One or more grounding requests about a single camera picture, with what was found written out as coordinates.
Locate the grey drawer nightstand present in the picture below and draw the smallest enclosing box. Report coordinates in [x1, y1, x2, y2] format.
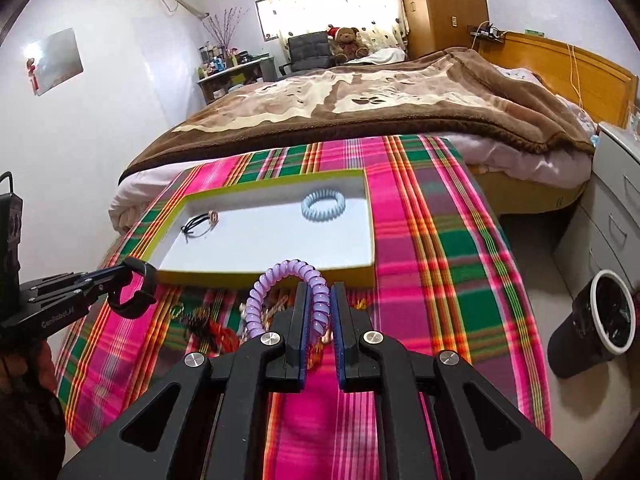
[552, 122, 640, 292]

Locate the brown claw hair clip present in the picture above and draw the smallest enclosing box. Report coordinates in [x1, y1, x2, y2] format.
[185, 307, 216, 344]

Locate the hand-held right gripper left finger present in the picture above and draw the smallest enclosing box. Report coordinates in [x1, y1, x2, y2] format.
[57, 282, 314, 480]

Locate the red braided cord bracelet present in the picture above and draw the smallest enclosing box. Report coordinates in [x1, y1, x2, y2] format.
[207, 317, 244, 356]

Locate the black cord charm bracelet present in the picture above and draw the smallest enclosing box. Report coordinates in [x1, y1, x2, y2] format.
[181, 211, 221, 244]

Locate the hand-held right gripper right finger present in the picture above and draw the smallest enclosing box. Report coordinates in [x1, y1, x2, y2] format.
[330, 282, 584, 480]

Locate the silver wall poster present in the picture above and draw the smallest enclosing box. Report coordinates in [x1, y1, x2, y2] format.
[22, 27, 85, 96]

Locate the small wall shelf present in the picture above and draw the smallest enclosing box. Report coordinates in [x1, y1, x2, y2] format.
[467, 22, 506, 44]

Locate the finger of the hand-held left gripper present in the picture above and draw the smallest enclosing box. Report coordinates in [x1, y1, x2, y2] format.
[27, 280, 126, 312]
[20, 258, 153, 295]

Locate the yellow-green shallow box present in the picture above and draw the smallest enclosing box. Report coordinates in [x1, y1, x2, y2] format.
[150, 169, 376, 291]

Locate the wooden wardrobe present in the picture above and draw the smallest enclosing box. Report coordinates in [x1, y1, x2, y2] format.
[395, 0, 489, 59]

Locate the orange cable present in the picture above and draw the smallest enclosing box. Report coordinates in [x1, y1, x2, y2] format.
[565, 42, 584, 111]

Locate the purple spiral hair tie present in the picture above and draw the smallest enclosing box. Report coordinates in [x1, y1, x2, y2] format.
[243, 259, 332, 349]

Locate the brown patterned blanket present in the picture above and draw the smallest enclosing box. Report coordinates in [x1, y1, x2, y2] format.
[117, 46, 599, 186]

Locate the wide black band bracelet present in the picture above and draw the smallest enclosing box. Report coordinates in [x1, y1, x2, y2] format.
[106, 258, 160, 320]

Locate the brown teddy bear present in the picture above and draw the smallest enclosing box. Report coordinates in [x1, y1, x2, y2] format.
[326, 25, 371, 64]

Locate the wooden bed headboard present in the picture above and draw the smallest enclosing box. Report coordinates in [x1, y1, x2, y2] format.
[502, 30, 640, 129]

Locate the cluttered desk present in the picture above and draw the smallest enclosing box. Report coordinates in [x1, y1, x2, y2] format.
[196, 54, 279, 106]

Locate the blue spiral hair tie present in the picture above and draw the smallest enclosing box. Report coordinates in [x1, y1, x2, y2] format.
[300, 190, 347, 222]

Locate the dried branches bouquet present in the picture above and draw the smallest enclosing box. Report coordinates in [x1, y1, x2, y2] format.
[202, 7, 249, 56]

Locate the black trash bin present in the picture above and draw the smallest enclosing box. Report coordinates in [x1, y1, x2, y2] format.
[546, 270, 637, 380]

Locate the person's left forearm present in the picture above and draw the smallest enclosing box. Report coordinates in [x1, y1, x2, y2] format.
[0, 340, 69, 480]

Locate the dark grey chair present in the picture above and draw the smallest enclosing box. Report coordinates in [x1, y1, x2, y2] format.
[279, 31, 335, 77]

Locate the pink green plaid cloth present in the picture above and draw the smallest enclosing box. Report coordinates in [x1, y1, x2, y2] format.
[52, 134, 554, 480]

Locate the group of cosmetic bottles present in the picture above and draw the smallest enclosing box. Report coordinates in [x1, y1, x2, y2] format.
[197, 42, 262, 79]

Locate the yellow bed base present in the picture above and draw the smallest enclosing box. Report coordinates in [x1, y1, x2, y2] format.
[470, 165, 589, 217]

